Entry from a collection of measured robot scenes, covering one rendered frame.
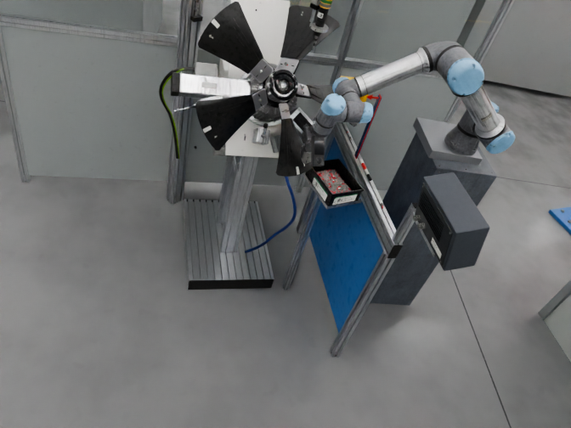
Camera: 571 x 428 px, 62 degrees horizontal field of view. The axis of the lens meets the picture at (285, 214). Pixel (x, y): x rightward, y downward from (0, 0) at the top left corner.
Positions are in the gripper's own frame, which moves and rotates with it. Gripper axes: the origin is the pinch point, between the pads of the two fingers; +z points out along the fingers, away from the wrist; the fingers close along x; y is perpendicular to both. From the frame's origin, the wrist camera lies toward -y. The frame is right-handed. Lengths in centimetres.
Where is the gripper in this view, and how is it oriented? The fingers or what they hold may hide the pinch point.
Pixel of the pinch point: (305, 162)
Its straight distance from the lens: 195.2
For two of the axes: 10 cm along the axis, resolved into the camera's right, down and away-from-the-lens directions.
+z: -2.7, 4.7, 8.4
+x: -9.6, -0.3, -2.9
